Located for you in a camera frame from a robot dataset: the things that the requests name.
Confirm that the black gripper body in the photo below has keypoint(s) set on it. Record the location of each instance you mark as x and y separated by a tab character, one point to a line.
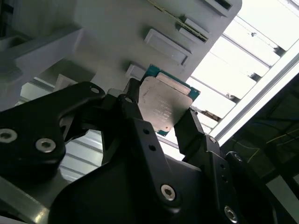
116	198

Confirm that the CPU with silver top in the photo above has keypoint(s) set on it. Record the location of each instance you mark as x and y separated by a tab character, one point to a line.
161	102

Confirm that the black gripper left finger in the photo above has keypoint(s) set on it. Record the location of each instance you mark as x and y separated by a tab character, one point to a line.
28	140

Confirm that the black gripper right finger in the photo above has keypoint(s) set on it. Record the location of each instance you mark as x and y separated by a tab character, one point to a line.
191	140

